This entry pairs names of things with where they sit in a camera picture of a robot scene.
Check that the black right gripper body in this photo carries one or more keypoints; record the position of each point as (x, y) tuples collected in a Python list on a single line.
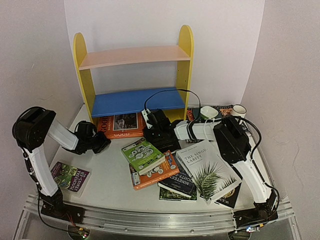
[(160, 135)]

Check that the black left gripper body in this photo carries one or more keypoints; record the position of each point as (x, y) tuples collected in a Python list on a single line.
[(99, 144)]

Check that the large orange Good Morning book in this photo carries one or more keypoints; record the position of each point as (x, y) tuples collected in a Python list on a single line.
[(120, 126)]

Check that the white Singularity palm book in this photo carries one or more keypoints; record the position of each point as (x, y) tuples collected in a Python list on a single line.
[(213, 177)]

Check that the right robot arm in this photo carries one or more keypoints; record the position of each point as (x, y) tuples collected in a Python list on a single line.
[(234, 148)]

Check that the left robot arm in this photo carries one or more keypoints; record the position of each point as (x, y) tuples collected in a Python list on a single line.
[(30, 131)]

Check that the black paperback barcode book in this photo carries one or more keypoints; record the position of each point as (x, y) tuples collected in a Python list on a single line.
[(166, 145)]

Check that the green cartoon paperback book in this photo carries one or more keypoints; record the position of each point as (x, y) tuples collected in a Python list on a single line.
[(143, 156)]

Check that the orange cartoon paperback book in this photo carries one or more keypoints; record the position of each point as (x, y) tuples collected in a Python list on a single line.
[(163, 171)]

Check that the yellow pink blue bookshelf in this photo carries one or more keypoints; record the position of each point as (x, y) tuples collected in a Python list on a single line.
[(125, 70)]

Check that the purple Treehouse book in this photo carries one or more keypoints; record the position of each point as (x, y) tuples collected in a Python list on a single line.
[(70, 178)]

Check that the green white bowl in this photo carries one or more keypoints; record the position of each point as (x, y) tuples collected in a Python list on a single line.
[(208, 112)]

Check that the Nineteen Eighty-Four book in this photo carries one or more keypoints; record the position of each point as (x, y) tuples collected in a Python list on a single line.
[(180, 183)]

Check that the dark green forest book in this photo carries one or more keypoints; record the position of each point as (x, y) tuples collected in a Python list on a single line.
[(167, 195)]

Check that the patterned cloth mat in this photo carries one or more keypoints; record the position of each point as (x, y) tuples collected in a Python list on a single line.
[(223, 111)]

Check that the white mug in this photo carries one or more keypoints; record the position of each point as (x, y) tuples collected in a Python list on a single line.
[(238, 110)]

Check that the black Moon and Sixpence book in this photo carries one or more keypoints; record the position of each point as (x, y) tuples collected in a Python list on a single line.
[(232, 192)]

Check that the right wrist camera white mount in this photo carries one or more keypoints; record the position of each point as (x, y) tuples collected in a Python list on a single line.
[(145, 113)]

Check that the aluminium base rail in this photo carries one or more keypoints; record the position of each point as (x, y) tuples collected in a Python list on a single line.
[(162, 218)]

